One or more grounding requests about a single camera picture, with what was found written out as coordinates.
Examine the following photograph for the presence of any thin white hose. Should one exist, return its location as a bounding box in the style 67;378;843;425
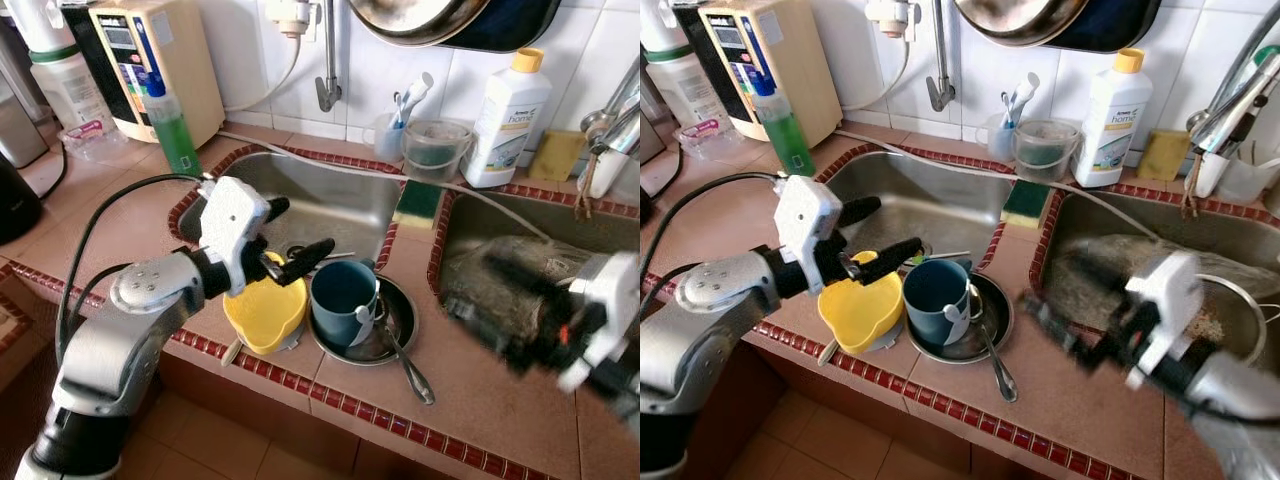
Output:
835;130;1161;241
215;130;551;241

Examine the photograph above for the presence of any clear plastic water jug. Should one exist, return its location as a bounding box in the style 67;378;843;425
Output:
5;0;116;136
640;0;726;136

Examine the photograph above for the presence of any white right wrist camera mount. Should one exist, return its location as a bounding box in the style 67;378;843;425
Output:
555;250;640;393
1125;250;1206;391

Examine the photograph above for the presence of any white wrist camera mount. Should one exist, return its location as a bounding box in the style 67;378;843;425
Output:
1125;250;1206;391
775;175;846;296
555;250;640;393
198;176;273;298

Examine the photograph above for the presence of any blue white toothbrush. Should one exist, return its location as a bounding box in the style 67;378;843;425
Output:
392;72;436;129
1002;72;1043;129

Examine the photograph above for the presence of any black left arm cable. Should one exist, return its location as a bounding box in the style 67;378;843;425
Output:
660;170;791;301
55;173;216;361

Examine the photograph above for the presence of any round steel bowl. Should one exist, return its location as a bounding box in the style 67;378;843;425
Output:
905;270;1013;364
308;272;419;366

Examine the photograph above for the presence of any steel strainer bowl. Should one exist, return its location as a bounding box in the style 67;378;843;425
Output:
1190;275;1271;366

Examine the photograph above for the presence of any hanging dark blue pan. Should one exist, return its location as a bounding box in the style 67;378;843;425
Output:
1050;0;1163;53
440;0;563;53

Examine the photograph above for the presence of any yellow plastic bowl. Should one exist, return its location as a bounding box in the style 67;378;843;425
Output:
222;250;309;356
817;250;906;356

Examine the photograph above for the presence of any clear plastic pail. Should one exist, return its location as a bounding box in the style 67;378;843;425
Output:
1012;120;1081;183
402;120;473;183

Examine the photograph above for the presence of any hanging steel wok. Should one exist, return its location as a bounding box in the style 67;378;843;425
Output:
955;0;1101;49
345;0;491;49

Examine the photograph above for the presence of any white toothbrush cup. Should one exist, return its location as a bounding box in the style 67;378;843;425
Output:
985;112;1019;164
375;112;409;164

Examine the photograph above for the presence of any white water valve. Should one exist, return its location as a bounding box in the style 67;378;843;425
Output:
865;0;919;39
265;0;316;39

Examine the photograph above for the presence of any grey wall tap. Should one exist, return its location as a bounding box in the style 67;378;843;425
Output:
925;0;956;113
315;0;343;113

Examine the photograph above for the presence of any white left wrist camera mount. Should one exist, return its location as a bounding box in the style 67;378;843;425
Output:
775;175;846;296
198;176;273;298

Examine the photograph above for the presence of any blue mug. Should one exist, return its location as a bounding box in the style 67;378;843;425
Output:
902;258;976;348
308;260;381;348

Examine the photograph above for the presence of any yellow sponge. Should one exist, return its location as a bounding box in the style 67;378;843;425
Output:
528;130;586;183
1138;130;1193;183

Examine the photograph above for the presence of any steel sink basin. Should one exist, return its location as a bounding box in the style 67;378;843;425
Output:
1040;190;1280;341
815;148;1031;271
175;148;406;271
430;190;640;331

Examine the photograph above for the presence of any green dish soap bottle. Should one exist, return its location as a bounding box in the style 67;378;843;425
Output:
140;70;203;176
750;68;816;179

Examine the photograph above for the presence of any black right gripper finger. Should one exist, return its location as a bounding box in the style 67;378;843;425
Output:
485;250;561;301
1020;292;1096;353
445;290;531;351
1055;250;1131;301

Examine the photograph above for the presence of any green scouring sponge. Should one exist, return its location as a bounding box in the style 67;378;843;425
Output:
1003;180;1053;229
392;180;443;229

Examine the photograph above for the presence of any steel spoon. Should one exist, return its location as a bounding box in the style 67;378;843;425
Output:
965;285;1019;403
355;303;437;406

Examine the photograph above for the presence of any white detergent bottle yellow cap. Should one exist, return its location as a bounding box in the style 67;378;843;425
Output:
1072;48;1154;189
462;48;553;189

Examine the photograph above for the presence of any black electric kettle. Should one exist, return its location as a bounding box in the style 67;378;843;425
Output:
0;150;46;246

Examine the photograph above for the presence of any beige water purifier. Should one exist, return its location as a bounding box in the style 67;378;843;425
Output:
675;0;844;144
62;0;226;144

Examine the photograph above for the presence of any clear plastic bag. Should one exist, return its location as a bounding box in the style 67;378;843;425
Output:
1045;235;1201;331
440;235;601;341

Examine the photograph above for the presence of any chrome sink faucet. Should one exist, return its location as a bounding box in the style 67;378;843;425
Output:
1185;0;1280;219
578;60;640;221

